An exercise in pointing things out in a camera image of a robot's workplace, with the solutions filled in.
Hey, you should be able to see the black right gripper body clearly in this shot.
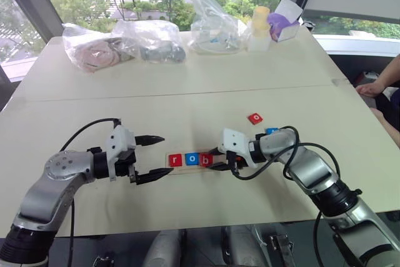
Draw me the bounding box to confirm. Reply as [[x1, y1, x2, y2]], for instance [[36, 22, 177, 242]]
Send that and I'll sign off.
[[225, 151, 248, 175]]

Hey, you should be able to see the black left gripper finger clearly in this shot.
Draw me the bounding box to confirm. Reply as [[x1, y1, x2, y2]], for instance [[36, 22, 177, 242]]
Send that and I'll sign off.
[[136, 168, 174, 186], [134, 135, 166, 147]]

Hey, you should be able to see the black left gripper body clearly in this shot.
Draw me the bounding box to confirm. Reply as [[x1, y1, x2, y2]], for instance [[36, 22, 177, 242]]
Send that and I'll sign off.
[[114, 150, 139, 184]]

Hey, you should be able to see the red letter b block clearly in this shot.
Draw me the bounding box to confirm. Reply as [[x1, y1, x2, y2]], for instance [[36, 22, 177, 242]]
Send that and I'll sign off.
[[198, 153, 214, 168]]

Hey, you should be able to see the wooden letter tray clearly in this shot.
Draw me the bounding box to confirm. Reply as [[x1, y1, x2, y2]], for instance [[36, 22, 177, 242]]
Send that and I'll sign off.
[[164, 150, 221, 176]]

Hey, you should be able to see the red letter o block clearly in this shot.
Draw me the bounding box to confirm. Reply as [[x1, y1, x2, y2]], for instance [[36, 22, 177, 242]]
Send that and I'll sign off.
[[247, 112, 264, 125]]

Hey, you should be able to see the person's bare hand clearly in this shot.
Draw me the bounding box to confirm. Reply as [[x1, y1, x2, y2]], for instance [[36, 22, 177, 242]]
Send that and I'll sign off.
[[356, 82, 388, 98]]

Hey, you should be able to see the dark rounded grey shape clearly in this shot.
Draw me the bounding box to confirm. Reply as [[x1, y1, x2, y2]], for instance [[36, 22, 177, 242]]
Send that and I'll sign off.
[[142, 229, 183, 267], [223, 225, 262, 267]]

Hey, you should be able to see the plastic bag with dark items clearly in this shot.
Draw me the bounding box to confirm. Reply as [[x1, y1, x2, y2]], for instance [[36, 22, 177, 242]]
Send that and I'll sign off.
[[111, 19, 188, 64]]

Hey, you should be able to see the metal clamp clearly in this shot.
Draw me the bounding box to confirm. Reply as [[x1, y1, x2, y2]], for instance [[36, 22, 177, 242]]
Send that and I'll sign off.
[[92, 254, 116, 267], [269, 233, 295, 253]]

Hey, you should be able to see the plastic bag with pink items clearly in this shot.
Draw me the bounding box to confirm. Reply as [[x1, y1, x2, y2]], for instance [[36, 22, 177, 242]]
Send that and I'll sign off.
[[61, 22, 140, 74]]

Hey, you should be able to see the tall clear plastic bag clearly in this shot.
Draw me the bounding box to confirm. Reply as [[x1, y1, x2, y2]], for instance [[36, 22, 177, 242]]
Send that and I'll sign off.
[[186, 0, 248, 56]]

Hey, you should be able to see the yellow and white plastic bottle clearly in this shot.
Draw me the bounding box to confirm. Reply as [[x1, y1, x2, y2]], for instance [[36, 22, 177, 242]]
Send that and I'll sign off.
[[247, 5, 272, 53]]

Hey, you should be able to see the purple and white box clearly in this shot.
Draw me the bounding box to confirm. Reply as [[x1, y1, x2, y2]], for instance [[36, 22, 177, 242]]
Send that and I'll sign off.
[[267, 0, 304, 43]]

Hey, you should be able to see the person's dark clothed leg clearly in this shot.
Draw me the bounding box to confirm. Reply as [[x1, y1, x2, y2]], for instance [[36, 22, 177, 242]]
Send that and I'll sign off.
[[369, 86, 400, 149]]

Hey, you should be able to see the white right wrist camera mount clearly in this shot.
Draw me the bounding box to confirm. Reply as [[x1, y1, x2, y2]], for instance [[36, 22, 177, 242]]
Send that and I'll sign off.
[[217, 128, 261, 169]]

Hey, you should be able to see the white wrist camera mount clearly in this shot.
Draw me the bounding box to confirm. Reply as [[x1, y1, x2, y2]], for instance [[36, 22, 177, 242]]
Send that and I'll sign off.
[[217, 128, 261, 169], [104, 125, 137, 183]]

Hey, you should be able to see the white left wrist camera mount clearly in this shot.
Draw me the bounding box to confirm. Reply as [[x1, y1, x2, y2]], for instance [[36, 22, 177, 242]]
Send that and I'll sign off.
[[104, 125, 137, 183]]

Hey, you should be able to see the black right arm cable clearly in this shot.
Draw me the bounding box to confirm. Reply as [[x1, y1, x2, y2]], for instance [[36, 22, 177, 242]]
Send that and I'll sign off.
[[232, 125, 341, 267]]

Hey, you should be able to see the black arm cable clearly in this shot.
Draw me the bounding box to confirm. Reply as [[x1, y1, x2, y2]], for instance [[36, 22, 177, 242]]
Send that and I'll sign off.
[[232, 125, 341, 267], [59, 118, 122, 240]]

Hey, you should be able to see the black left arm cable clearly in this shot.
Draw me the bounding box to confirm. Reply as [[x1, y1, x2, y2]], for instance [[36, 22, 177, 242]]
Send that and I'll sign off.
[[59, 118, 122, 240]]

